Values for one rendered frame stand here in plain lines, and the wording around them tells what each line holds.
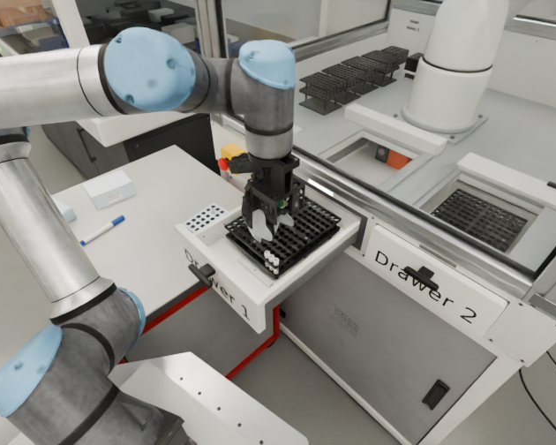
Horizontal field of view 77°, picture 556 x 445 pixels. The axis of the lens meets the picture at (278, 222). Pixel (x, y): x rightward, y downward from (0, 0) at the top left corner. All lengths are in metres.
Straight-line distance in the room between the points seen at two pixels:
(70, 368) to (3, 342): 1.47
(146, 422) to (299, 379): 1.02
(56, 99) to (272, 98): 0.25
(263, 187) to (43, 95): 0.32
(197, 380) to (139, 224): 0.52
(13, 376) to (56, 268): 0.18
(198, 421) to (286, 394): 0.85
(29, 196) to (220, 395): 0.49
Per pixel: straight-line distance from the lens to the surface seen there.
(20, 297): 2.21
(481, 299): 0.78
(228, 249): 0.87
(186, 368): 0.80
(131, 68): 0.39
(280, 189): 0.57
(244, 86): 0.50
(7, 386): 0.61
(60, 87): 0.45
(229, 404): 0.76
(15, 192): 0.69
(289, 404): 1.56
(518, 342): 0.84
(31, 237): 0.69
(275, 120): 0.51
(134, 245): 1.05
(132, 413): 0.65
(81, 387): 0.61
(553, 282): 0.73
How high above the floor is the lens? 1.47
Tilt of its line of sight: 43 degrees down
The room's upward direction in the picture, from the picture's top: straight up
